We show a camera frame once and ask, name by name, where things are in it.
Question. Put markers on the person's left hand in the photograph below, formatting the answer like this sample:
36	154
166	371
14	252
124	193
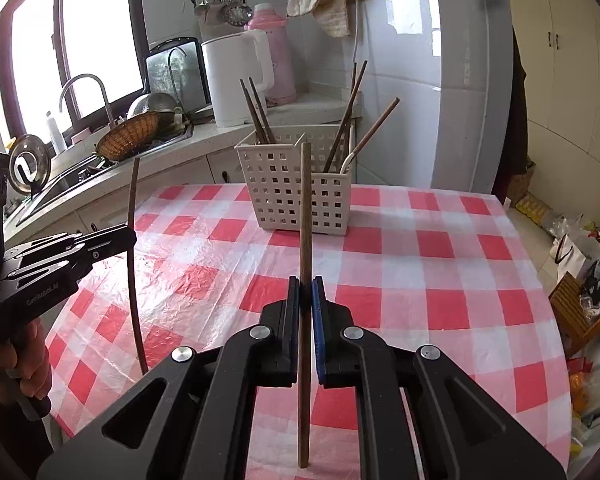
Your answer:
26	353

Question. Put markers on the small wooden stool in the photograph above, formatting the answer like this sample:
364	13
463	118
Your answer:
570	316

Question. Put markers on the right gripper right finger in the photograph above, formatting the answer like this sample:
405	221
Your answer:
419	414

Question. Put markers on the white perforated utensil basket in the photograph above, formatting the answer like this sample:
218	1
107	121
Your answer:
273	175

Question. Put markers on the white electric kettle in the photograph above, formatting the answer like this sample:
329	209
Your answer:
228	60

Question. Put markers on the woven wicker basket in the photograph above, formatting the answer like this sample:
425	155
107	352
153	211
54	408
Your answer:
127	138

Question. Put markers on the chrome sink faucet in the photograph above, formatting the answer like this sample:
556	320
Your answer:
86	100

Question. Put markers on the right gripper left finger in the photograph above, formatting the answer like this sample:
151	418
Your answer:
191	416

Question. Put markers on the steel colander bowl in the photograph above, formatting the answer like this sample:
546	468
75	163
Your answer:
168	110

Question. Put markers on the red white checkered tablecloth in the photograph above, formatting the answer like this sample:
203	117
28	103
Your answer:
415	267

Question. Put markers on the pink thermos flask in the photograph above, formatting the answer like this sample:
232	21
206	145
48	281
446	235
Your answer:
265	18

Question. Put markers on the dark chopstick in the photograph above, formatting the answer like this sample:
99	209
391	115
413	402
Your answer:
261	136

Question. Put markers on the glass pot lid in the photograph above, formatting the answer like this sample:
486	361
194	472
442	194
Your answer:
29	165

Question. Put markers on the beige hanging dish cloth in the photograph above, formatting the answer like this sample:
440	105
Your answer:
331	15

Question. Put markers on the black framed tray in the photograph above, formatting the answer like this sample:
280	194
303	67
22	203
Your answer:
176	67

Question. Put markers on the white paper shopping bag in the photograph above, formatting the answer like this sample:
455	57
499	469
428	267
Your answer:
574	257

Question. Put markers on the brown wooden chopstick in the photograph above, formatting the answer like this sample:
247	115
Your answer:
263	120
304	368
375	127
132	279
353	79

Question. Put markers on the white soap bottle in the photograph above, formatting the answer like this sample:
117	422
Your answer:
57	138

